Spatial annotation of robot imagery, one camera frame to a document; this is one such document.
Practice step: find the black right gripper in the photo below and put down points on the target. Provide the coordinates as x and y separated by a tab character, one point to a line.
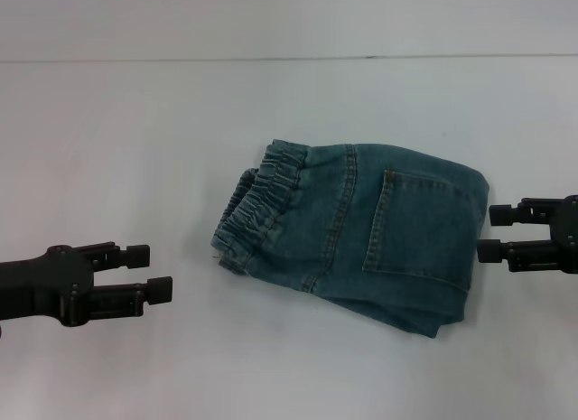
566	235

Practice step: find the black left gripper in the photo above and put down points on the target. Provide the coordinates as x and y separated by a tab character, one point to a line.
45	280

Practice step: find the blue denim shorts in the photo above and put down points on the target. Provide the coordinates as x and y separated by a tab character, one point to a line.
361	239

